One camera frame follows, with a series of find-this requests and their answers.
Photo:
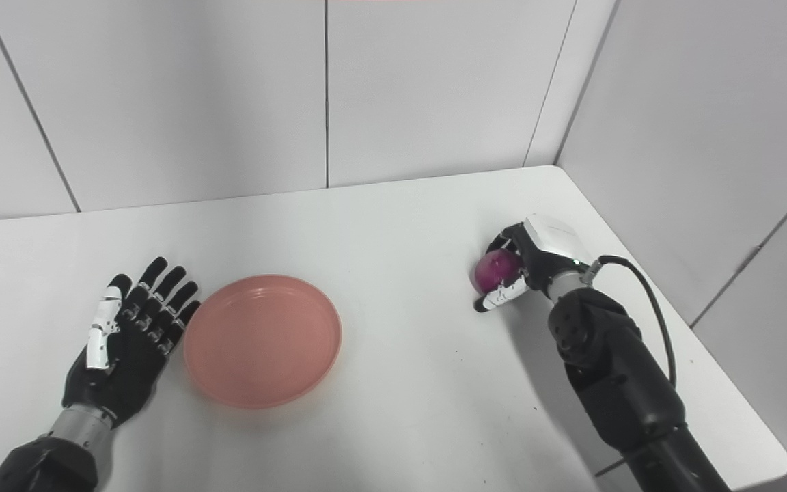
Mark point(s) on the pink plate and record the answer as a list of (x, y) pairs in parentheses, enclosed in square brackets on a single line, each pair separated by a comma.
[(262, 340)]

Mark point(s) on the red onion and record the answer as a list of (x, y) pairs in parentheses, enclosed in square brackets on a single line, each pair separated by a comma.
[(496, 270)]

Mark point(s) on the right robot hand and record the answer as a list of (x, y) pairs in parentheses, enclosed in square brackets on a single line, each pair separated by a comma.
[(537, 260)]

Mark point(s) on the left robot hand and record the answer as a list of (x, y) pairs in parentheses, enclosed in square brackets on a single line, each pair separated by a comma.
[(127, 342)]

